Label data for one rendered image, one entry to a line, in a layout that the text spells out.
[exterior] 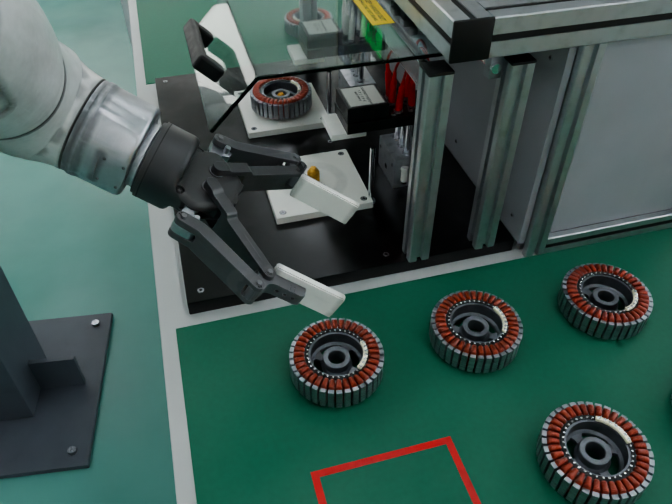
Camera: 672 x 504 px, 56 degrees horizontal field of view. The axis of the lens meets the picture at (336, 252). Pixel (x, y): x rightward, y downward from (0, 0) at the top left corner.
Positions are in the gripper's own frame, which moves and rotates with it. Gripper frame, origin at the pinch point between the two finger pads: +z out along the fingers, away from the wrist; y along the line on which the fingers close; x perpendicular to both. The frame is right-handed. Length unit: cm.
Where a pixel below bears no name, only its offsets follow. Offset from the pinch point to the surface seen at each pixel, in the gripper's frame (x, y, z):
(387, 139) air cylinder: -9.0, -40.7, 9.0
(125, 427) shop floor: -110, -32, -2
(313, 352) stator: -17.1, -1.2, 6.4
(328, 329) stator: -14.9, -3.7, 6.9
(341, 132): -7.4, -32.8, 0.5
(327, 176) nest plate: -17.2, -35.3, 3.3
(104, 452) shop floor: -111, -25, -4
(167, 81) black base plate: -36, -65, -28
